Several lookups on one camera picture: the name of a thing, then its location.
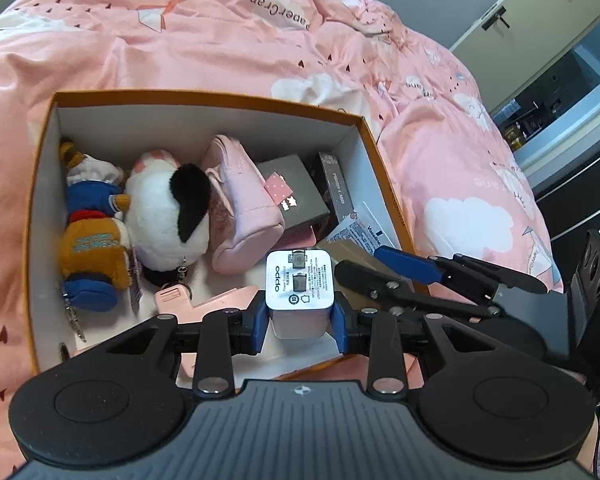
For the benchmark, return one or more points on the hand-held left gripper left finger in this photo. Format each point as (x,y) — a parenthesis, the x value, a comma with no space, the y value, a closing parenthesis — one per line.
(257,327)

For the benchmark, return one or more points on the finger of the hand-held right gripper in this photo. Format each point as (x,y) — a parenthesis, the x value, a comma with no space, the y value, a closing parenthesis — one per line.
(380,285)
(410,262)

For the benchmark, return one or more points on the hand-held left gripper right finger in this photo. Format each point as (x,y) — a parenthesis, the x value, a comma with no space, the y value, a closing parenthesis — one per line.
(341,327)

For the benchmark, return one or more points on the gold gift box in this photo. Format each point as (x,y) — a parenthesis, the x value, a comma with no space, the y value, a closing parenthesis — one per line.
(355,252)

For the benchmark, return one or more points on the white lotion tube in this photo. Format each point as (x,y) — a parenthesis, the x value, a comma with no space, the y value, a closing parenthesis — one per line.
(365,227)

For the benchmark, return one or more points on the white power adapter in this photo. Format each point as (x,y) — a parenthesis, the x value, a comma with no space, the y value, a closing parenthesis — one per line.
(300,280)

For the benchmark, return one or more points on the pink snap card wallet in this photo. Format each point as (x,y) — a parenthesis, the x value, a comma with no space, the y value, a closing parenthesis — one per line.
(302,236)

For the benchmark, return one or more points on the dark sparkly slim box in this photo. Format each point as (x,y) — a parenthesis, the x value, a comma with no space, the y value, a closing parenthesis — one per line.
(336,185)

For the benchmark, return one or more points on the pink pouch with dotted bow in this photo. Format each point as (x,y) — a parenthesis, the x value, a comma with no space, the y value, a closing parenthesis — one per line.
(240,220)

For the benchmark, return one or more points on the black square gift box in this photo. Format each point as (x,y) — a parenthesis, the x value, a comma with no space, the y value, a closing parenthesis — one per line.
(292,185)

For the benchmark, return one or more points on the black and white panda plush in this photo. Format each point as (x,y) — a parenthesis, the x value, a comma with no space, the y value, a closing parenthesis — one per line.
(160,215)

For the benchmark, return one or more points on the duck plush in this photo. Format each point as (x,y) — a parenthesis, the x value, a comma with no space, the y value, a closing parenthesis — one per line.
(92,255)

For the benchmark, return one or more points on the orange cardboard box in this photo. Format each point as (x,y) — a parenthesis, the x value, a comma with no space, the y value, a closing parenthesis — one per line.
(205,115)

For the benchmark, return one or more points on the dark shelf unit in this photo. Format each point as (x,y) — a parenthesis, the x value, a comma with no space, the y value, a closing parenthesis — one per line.
(535,120)

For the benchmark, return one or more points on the cream wardrobe door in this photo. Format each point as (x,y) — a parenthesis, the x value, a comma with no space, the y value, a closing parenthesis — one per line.
(530,5)

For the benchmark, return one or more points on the pink printed blanket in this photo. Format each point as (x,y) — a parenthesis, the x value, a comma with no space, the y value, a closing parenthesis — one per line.
(180,35)

